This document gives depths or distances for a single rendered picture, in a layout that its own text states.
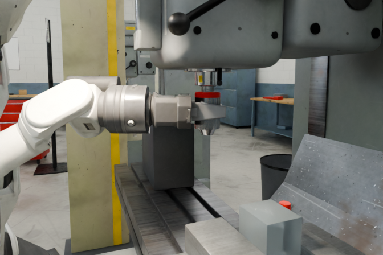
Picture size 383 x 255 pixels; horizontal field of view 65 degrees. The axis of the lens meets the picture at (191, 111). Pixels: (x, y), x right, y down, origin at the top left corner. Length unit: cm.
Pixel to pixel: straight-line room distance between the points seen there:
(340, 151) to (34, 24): 930
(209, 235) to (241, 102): 749
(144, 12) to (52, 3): 928
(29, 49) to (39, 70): 63
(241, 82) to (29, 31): 601
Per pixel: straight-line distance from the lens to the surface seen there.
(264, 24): 49
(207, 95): 53
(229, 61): 47
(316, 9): 53
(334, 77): 82
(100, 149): 228
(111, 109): 52
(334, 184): 78
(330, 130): 83
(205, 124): 53
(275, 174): 241
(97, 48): 224
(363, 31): 60
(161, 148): 84
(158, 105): 51
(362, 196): 73
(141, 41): 50
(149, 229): 67
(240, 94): 782
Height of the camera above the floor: 129
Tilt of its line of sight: 6 degrees down
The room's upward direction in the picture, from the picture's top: straight up
